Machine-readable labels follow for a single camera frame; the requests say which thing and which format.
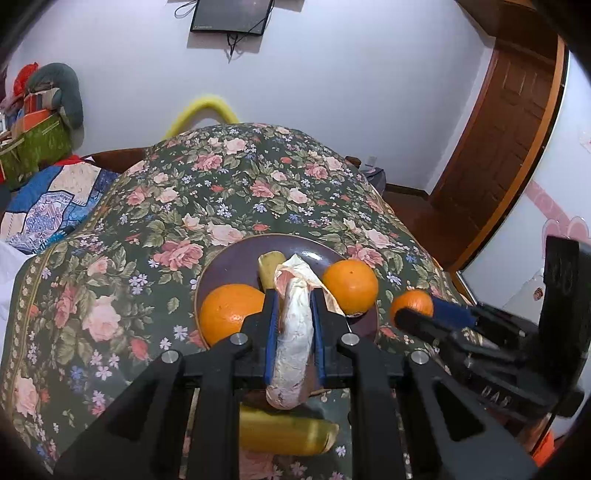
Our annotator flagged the white cloth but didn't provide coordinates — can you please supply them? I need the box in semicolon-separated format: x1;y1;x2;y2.
0;240;31;324

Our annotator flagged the grey bag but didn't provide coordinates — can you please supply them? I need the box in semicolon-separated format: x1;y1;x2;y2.
364;166;387;195

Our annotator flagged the orange object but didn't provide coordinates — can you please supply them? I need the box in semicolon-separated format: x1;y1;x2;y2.
530;429;557;469

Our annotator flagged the patchwork quilt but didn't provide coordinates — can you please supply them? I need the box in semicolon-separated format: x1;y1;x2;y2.
0;162;120;254

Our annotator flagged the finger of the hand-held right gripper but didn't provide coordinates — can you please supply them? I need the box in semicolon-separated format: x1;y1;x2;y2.
394;308;513;365
431;299;527;342

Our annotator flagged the striped cushion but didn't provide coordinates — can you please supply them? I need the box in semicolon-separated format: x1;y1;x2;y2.
21;90;63;126

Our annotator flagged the large orange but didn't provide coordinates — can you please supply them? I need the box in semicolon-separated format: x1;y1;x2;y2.
322;259;379;317
199;284;267;348

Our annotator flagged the small tangerine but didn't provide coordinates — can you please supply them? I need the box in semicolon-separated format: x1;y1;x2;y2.
390;290;435;326

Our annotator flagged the short banana piece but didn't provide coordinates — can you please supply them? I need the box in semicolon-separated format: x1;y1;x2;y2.
257;250;286;292

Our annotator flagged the small black wall monitor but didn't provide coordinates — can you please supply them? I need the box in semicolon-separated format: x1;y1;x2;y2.
190;0;274;36

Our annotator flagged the dark purple plate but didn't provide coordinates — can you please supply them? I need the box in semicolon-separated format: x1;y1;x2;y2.
194;233;380;398

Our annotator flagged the white heart-print sliding door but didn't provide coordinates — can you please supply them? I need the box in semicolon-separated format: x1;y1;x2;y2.
462;51;591;439

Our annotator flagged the brown wooden door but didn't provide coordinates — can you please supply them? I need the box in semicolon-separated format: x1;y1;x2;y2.
429;41;561;241

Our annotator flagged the large pomelo slice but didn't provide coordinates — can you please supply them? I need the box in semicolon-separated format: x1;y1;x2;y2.
266;254;345;410

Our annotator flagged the green bag with clutter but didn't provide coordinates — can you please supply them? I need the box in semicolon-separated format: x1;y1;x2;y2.
0;115;73;186

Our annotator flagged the grey pillow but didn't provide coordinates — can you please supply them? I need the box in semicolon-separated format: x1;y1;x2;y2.
27;62;85;131

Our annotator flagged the red bag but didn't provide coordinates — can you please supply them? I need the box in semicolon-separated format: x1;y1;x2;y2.
13;64;40;95

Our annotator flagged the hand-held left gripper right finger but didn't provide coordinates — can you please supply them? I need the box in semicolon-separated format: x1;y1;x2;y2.
310;287;540;480

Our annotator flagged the floral blanket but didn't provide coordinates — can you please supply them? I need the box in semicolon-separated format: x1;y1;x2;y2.
0;122;467;480

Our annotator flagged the long banana piece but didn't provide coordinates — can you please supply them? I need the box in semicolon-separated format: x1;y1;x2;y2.
239;405;339;456

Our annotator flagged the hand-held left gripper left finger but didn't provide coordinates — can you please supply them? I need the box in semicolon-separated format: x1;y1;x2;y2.
54;290;280;480

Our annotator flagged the yellow foam tube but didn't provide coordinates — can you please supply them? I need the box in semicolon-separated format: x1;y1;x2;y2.
164;93;239;139

